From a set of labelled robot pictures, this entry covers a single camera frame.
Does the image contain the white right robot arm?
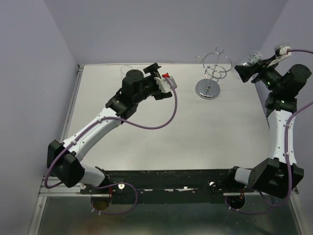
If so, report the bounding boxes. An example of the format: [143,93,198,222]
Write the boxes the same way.
[225,58,312,199]

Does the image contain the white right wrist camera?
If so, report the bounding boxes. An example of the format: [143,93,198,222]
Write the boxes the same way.
[268,43,291,67]

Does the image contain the aluminium frame rail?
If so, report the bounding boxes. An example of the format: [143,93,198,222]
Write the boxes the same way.
[26,65,85,235]

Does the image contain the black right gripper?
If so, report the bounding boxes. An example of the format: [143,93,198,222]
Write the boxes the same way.
[234,55,283,93]

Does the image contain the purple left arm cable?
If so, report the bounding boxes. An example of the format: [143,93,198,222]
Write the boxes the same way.
[44,75,179,216]

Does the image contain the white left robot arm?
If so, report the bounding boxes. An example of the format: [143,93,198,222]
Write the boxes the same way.
[44,63,178,193]

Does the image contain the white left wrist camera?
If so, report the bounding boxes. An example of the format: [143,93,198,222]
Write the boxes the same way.
[154,73,177,93]

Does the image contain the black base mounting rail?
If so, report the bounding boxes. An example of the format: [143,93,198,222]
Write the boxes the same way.
[80,169,251,209]

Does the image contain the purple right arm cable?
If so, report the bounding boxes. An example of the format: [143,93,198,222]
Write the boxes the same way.
[224,48,313,215]

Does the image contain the clear wine glass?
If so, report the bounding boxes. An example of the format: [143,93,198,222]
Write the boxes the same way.
[120,65,133,80]
[137,66,145,71]

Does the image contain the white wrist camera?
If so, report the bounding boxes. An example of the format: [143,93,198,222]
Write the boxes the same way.
[154,73,177,93]
[268,43,291,67]

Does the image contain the chrome wine glass rack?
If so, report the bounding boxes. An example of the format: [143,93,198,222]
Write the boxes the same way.
[195,47,233,100]

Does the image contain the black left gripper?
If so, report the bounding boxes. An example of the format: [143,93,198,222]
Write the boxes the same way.
[134,64,172,105]

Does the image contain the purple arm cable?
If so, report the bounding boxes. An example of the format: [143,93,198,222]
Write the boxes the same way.
[224,48,313,215]
[44,75,179,216]

